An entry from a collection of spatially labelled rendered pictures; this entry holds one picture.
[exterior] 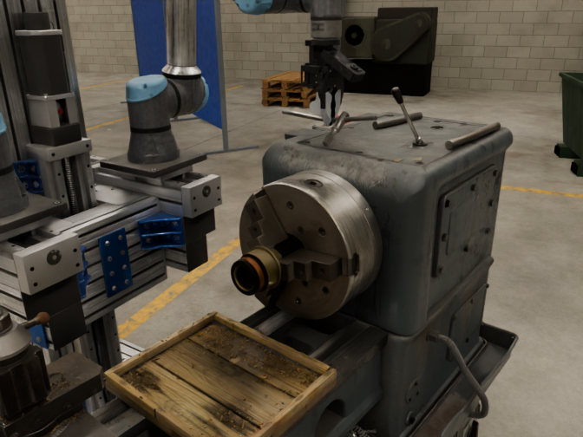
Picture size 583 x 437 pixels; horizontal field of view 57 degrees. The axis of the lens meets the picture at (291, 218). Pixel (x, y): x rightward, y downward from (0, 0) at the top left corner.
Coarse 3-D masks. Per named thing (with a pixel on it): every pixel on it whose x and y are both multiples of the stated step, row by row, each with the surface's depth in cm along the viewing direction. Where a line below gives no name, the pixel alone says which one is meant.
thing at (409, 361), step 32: (480, 288) 159; (320, 320) 137; (352, 320) 130; (448, 320) 144; (480, 320) 166; (384, 352) 127; (416, 352) 131; (448, 352) 149; (384, 384) 130; (416, 384) 134; (448, 384) 154; (384, 416) 133; (416, 416) 141
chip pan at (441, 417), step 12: (492, 348) 172; (504, 348) 172; (480, 360) 166; (492, 360) 166; (480, 372) 161; (468, 384) 156; (456, 396) 151; (468, 396) 151; (444, 408) 147; (456, 408) 147; (432, 420) 143; (444, 420) 143; (420, 432) 139; (432, 432) 139
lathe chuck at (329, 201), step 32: (256, 192) 118; (288, 192) 110; (320, 192) 108; (288, 224) 113; (320, 224) 107; (352, 224) 107; (352, 256) 106; (288, 288) 119; (320, 288) 113; (352, 288) 109
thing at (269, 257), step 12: (252, 252) 106; (264, 252) 107; (276, 252) 109; (240, 264) 104; (252, 264) 103; (264, 264) 104; (276, 264) 106; (240, 276) 109; (252, 276) 103; (264, 276) 104; (276, 276) 106; (240, 288) 107; (252, 288) 104; (264, 288) 106
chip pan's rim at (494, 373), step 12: (480, 336) 176; (492, 336) 174; (504, 336) 172; (516, 336) 168; (504, 360) 158; (492, 372) 152; (456, 384) 156; (480, 384) 148; (444, 396) 150; (432, 408) 145; (468, 408) 145; (456, 420) 138; (444, 432) 132
